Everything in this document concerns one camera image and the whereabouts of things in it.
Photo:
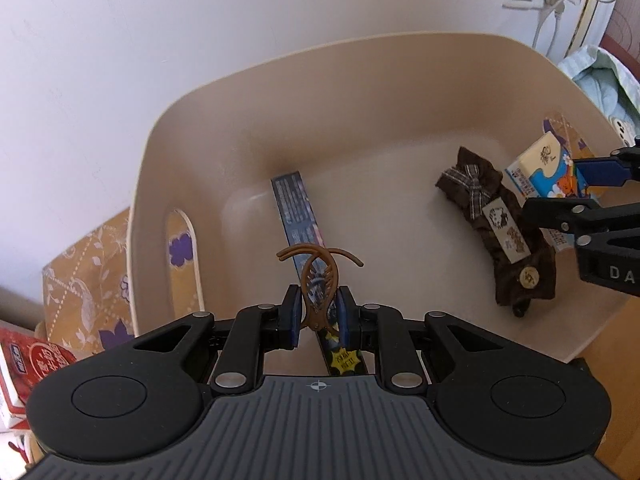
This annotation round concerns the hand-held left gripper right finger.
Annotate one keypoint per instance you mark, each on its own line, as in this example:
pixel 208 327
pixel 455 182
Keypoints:
pixel 342 317

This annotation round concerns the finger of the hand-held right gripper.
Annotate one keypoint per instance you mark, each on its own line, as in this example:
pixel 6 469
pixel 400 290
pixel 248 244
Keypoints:
pixel 550 212
pixel 610 171

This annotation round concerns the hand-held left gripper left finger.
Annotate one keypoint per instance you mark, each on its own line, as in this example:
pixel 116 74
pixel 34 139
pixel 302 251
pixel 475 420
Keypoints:
pixel 295 317

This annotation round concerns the brown hair claw clip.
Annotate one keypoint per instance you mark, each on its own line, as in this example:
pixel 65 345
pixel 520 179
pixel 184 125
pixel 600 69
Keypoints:
pixel 320 310

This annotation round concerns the blue cartoon drink carton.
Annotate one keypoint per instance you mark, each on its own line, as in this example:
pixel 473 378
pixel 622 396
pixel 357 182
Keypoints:
pixel 540 160

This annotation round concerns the beige plastic basket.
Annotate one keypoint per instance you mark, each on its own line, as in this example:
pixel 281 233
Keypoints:
pixel 375 185

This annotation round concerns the red milk carton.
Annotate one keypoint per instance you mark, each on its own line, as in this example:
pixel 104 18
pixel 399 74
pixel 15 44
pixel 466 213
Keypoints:
pixel 30 365

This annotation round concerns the floral cloth covered desktop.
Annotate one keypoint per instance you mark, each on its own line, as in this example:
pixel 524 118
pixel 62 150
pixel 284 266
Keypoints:
pixel 85 270

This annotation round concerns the brown plaid bow hair accessory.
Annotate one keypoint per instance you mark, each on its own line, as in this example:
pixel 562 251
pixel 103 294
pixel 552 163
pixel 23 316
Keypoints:
pixel 530 270

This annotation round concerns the pale green quilt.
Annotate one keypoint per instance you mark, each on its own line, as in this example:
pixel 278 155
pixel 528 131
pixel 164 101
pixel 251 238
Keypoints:
pixel 600 75

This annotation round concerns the long dark blue box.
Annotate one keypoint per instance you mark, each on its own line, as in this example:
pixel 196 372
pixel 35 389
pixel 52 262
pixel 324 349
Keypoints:
pixel 295 210

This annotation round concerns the white red carton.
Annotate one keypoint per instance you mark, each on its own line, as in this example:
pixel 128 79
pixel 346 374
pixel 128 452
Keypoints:
pixel 12 445

